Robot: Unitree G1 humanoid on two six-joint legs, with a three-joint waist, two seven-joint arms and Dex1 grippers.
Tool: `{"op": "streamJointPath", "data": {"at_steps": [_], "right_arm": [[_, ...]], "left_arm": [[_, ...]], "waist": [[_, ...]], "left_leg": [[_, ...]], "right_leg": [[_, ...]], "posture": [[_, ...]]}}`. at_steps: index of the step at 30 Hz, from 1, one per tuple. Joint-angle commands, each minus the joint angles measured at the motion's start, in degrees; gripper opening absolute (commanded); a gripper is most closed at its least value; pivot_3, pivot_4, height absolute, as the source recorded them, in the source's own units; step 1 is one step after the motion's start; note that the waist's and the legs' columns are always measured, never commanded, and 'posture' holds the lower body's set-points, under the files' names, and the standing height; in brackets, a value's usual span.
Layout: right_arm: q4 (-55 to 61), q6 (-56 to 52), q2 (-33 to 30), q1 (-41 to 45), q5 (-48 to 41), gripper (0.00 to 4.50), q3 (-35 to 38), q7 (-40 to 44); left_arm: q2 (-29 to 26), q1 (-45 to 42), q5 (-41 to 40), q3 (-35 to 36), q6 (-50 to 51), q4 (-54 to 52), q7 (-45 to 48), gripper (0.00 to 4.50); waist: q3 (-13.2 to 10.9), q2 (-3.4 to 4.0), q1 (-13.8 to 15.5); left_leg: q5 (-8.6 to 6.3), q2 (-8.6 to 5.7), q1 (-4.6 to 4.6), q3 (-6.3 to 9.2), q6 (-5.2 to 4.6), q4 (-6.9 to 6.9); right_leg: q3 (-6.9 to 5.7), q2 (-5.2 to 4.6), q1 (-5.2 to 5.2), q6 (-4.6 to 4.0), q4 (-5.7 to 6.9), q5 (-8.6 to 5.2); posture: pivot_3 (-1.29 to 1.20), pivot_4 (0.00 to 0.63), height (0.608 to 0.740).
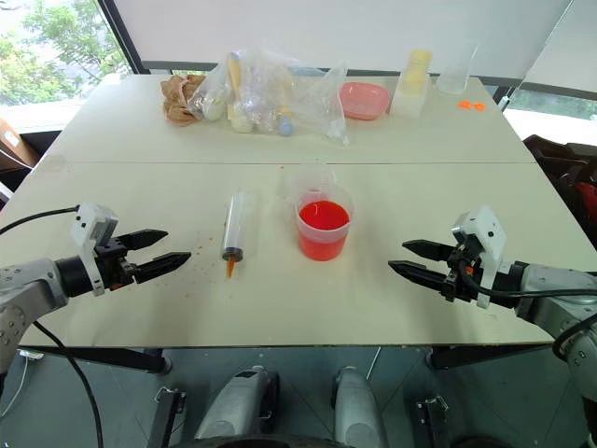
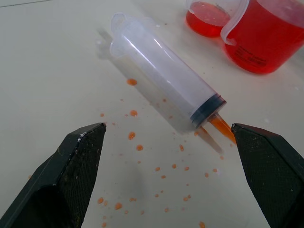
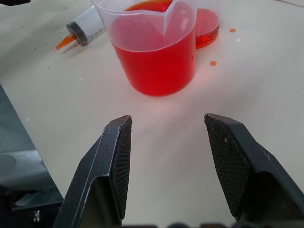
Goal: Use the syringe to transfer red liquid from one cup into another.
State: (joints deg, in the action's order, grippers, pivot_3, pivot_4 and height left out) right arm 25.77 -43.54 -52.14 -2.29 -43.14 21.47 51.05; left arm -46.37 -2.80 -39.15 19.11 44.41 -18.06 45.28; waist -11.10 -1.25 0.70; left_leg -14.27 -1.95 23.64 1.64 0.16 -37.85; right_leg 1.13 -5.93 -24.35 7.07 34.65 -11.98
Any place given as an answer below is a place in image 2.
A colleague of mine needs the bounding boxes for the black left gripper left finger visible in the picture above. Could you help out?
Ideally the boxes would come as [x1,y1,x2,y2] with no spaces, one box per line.
[0,122,106,228]

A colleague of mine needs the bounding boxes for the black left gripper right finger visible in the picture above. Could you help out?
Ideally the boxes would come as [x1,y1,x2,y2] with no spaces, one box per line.
[230,123,304,228]

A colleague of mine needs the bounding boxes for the large beaker red liquid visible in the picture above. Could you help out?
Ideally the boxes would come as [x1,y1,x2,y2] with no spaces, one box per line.
[220,0,304,75]

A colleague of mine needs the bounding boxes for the large clear plastic syringe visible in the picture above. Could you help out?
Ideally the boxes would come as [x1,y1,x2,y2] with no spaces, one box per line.
[109,13,238,146]

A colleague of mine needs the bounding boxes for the small beaker red liquid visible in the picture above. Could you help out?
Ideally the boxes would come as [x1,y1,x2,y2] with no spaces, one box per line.
[185,0,231,38]

